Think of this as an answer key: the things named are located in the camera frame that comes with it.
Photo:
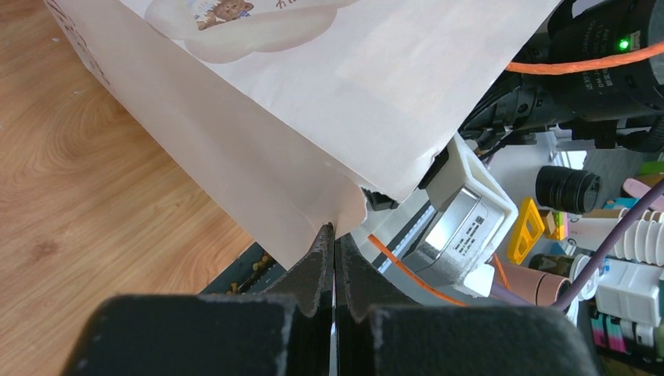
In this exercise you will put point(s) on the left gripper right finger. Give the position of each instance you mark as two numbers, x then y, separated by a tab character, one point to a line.
381	331

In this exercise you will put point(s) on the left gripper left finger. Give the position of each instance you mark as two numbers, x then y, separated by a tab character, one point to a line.
285	330

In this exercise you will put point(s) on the brown paper bag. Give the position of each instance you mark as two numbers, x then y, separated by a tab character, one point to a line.
287	112

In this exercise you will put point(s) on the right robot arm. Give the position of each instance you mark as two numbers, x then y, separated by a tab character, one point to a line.
611	106

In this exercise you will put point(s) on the pink paper cup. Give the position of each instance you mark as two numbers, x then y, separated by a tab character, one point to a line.
534	286

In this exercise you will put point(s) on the yellow plastic toy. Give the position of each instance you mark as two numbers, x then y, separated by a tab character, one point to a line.
527	230

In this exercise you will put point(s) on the black cup stack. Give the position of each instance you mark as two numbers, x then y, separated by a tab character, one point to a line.
567	190

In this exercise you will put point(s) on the white cup stack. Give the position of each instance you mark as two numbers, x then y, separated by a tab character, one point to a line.
641	242

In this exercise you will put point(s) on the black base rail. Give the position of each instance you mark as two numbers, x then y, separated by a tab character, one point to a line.
252	272

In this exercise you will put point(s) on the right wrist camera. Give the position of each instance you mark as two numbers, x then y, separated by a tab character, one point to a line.
473	214

